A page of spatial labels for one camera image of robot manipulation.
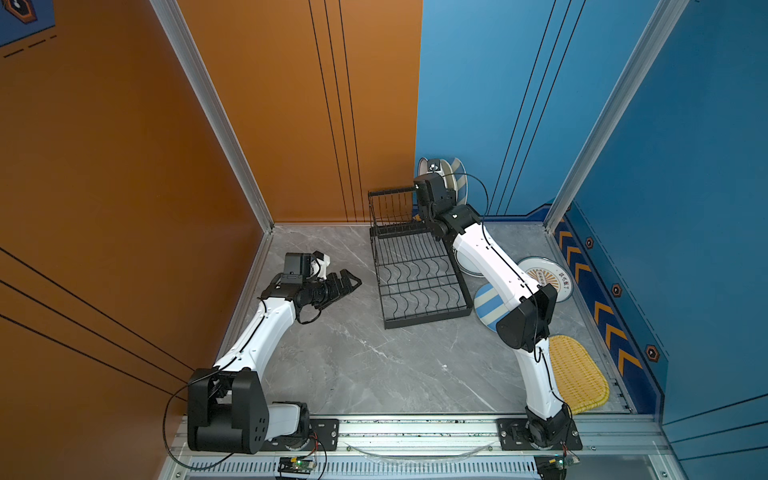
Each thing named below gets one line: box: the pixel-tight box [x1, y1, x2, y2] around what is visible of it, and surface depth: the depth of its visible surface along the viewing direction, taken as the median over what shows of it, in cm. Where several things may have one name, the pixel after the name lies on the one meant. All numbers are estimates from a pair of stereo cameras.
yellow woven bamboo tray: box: [549, 335, 610, 415], surface depth 83 cm
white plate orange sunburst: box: [517, 256, 574, 303], surface depth 107 cm
